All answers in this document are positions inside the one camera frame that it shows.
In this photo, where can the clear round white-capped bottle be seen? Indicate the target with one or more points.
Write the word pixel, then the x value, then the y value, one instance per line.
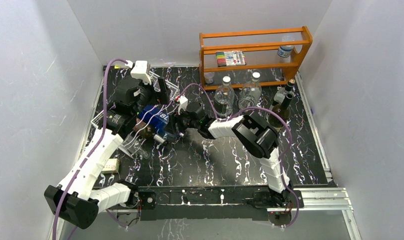
pixel 224 98

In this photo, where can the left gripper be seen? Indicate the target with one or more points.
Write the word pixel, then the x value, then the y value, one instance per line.
pixel 162 96

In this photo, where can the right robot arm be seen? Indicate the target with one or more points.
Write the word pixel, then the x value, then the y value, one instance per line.
pixel 258 137

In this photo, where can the marker pen set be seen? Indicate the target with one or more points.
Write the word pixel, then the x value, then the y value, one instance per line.
pixel 230 58

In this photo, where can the white power strip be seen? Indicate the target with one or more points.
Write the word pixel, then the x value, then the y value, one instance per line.
pixel 111 166

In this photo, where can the grey bottle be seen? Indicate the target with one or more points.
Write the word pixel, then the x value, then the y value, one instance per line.
pixel 283 91

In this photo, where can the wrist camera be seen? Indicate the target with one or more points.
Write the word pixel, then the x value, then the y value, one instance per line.
pixel 182 104
pixel 140 70

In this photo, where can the blue square bottle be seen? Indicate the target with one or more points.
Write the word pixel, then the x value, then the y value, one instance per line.
pixel 165 124

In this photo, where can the orange wooden shelf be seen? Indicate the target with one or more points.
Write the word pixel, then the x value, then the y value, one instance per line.
pixel 260 49

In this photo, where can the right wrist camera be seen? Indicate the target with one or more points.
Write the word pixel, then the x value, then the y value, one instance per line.
pixel 182 104

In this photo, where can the small glass jar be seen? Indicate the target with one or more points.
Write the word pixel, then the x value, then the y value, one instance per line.
pixel 209 78

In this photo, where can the clear glass bottle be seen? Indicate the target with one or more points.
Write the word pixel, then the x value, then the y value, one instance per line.
pixel 132 145

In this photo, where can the white wire wine rack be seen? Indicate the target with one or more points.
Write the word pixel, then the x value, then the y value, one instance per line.
pixel 129 99

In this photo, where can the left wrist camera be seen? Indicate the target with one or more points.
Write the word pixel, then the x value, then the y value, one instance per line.
pixel 140 70

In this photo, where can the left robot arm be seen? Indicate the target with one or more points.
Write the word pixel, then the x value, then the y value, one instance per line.
pixel 74 198

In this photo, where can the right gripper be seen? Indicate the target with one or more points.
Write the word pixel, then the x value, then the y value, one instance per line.
pixel 178 118

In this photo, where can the dark green wine bottle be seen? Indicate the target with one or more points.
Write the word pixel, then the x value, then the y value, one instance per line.
pixel 148 132

